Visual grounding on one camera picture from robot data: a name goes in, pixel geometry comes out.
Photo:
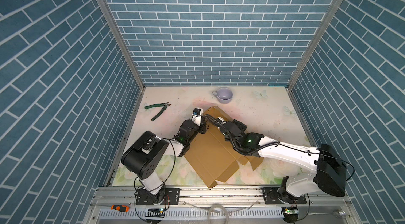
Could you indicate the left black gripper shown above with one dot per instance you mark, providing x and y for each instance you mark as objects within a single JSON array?
[{"x": 202, "y": 127}]

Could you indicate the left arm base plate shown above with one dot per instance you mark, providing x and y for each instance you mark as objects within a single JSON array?
[{"x": 170, "y": 196}]

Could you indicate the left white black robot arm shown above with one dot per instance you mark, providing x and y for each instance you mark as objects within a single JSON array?
[{"x": 143, "y": 157}]

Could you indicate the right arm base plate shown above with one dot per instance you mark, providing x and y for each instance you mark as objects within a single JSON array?
[{"x": 274, "y": 196}]

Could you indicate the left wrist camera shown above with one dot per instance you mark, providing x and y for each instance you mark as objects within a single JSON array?
[{"x": 197, "y": 116}]

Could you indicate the white slotted cable duct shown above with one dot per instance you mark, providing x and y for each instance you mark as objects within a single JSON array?
[{"x": 190, "y": 214}]

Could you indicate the brown cardboard box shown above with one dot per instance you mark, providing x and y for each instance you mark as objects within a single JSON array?
[{"x": 214, "y": 159}]

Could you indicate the orange black screwdriver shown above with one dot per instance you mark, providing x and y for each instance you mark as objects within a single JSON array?
[{"x": 121, "y": 208}]

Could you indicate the aluminium mounting rail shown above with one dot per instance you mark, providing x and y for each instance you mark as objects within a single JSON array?
[{"x": 225, "y": 195}]

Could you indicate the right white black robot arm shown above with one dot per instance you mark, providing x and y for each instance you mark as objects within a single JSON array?
[{"x": 325, "y": 170}]

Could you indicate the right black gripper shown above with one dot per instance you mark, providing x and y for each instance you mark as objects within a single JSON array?
[{"x": 241, "y": 128}]

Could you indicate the clear plastic tube loop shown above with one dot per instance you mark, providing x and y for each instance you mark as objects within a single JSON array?
[{"x": 217, "y": 210}]

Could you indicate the lavender ceramic cup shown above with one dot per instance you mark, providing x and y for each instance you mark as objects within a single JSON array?
[{"x": 223, "y": 95}]

